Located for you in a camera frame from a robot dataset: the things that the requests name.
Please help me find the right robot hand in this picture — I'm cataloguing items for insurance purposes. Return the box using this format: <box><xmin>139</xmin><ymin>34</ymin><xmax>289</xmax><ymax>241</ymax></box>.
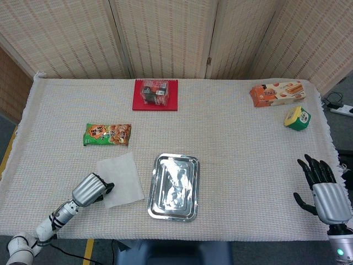
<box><xmin>293</xmin><ymin>153</ymin><xmax>353</xmax><ymax>225</ymax></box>

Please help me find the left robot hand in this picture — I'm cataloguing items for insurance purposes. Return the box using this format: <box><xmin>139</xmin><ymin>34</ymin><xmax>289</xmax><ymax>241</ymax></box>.
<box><xmin>71</xmin><ymin>172</ymin><xmax>115</xmax><ymax>208</ymax></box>

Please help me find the white paper sheet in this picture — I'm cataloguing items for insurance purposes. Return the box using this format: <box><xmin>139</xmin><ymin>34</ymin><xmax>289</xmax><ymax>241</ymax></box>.
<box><xmin>96</xmin><ymin>152</ymin><xmax>145</xmax><ymax>209</ymax></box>

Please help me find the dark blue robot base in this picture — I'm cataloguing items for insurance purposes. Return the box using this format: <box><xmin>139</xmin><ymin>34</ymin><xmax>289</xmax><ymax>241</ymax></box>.
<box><xmin>113</xmin><ymin>239</ymin><xmax>234</xmax><ymax>265</ymax></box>

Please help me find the silver metal tray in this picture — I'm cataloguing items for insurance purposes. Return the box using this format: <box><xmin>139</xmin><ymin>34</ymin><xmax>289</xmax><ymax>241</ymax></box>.
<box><xmin>147</xmin><ymin>153</ymin><xmax>201</xmax><ymax>222</ymax></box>

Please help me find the green snack bag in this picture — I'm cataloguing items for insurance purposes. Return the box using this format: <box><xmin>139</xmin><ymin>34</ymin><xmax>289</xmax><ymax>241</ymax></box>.
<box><xmin>83</xmin><ymin>123</ymin><xmax>132</xmax><ymax>147</ymax></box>

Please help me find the green yellow-lidded container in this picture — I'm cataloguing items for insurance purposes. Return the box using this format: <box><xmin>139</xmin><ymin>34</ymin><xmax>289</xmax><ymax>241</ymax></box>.
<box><xmin>284</xmin><ymin>106</ymin><xmax>312</xmax><ymax>131</ymax></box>

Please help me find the white power strip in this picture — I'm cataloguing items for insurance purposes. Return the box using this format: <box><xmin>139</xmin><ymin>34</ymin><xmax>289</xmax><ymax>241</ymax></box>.
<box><xmin>329</xmin><ymin>104</ymin><xmax>353</xmax><ymax>116</ymax></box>

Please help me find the white woven tablecloth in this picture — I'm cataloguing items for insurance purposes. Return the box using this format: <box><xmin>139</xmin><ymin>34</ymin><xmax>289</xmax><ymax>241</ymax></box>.
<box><xmin>0</xmin><ymin>71</ymin><xmax>349</xmax><ymax>242</ymax></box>

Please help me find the red notebook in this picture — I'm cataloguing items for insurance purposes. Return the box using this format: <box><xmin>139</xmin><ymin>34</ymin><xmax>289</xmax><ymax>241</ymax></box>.
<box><xmin>132</xmin><ymin>79</ymin><xmax>179</xmax><ymax>112</ymax></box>

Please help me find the orange biscuit box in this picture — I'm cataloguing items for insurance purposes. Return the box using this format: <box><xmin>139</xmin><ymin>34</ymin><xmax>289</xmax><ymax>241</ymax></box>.
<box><xmin>249</xmin><ymin>80</ymin><xmax>307</xmax><ymax>108</ymax></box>

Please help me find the beige folding screen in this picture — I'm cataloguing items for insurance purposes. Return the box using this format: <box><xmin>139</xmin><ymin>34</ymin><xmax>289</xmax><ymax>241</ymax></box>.
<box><xmin>0</xmin><ymin>0</ymin><xmax>353</xmax><ymax>122</ymax></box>

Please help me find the black cable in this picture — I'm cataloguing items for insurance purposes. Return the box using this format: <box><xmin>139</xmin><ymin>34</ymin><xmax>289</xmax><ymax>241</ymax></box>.
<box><xmin>322</xmin><ymin>91</ymin><xmax>344</xmax><ymax>109</ymax></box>

